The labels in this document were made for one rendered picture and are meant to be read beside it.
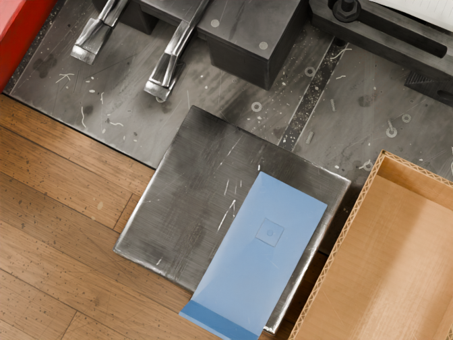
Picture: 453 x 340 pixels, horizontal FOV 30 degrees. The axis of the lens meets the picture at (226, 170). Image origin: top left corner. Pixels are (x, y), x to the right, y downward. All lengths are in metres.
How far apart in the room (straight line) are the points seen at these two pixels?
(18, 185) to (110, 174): 0.09
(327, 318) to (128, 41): 0.34
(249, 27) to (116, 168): 0.19
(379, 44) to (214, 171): 0.19
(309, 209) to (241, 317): 0.12
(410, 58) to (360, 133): 0.09
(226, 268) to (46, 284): 0.17
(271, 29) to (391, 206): 0.20
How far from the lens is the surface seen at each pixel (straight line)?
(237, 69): 0.83
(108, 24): 0.79
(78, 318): 0.82
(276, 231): 0.78
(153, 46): 0.87
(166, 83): 0.76
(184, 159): 0.81
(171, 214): 0.79
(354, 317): 0.79
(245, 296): 0.77
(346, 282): 0.80
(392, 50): 0.79
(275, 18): 0.78
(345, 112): 0.84
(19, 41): 0.87
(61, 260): 0.83
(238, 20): 0.78
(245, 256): 0.78
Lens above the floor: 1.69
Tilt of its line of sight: 75 degrees down
